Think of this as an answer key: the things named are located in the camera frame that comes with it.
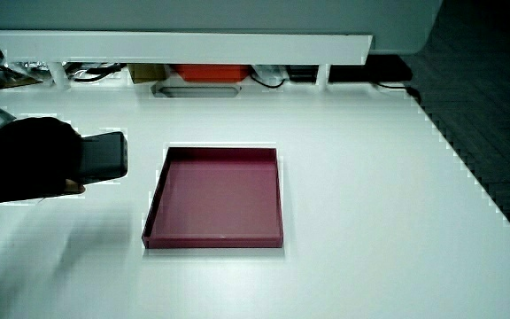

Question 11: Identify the person's left hand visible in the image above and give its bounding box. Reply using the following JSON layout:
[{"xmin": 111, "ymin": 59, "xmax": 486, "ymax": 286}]
[{"xmin": 0, "ymin": 100, "xmax": 87, "ymax": 204}]

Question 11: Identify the black battery pack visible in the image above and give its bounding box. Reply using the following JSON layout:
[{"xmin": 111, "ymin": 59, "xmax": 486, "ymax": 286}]
[{"xmin": 77, "ymin": 131, "xmax": 129, "ymax": 185}]

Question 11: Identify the white desk shelf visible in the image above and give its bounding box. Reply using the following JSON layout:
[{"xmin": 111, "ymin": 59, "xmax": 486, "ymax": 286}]
[{"xmin": 0, "ymin": 29, "xmax": 374, "ymax": 91}]

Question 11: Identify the white desk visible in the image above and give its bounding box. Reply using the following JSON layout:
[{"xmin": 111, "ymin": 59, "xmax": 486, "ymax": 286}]
[{"xmin": 0, "ymin": 79, "xmax": 510, "ymax": 319}]

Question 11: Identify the brown cardboard box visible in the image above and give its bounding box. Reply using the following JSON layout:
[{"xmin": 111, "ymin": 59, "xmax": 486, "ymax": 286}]
[{"xmin": 127, "ymin": 63, "xmax": 167, "ymax": 84}]

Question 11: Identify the maroon square tray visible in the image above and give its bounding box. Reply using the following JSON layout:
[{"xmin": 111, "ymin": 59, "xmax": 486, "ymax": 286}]
[{"xmin": 141, "ymin": 146, "xmax": 284, "ymax": 250}]

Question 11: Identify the orange box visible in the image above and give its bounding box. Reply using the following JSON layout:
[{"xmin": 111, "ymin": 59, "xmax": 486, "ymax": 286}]
[{"xmin": 173, "ymin": 64, "xmax": 251, "ymax": 83}]

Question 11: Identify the clear plastic bag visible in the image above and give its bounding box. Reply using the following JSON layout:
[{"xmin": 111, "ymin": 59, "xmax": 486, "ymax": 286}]
[{"xmin": 251, "ymin": 65, "xmax": 288, "ymax": 82}]

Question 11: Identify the black device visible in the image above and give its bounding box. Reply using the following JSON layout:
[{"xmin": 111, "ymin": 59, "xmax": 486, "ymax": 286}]
[{"xmin": 285, "ymin": 65, "xmax": 319, "ymax": 83}]

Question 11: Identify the black cable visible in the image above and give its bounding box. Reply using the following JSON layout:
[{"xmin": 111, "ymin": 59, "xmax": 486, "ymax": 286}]
[
  {"xmin": 249, "ymin": 74, "xmax": 286, "ymax": 89},
  {"xmin": 371, "ymin": 81, "xmax": 422, "ymax": 105},
  {"xmin": 71, "ymin": 63, "xmax": 126, "ymax": 84}
]

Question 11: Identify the gray cable grommet cover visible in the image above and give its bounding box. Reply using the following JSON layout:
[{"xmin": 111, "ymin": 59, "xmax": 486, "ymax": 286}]
[{"xmin": 151, "ymin": 84, "xmax": 243, "ymax": 99}]

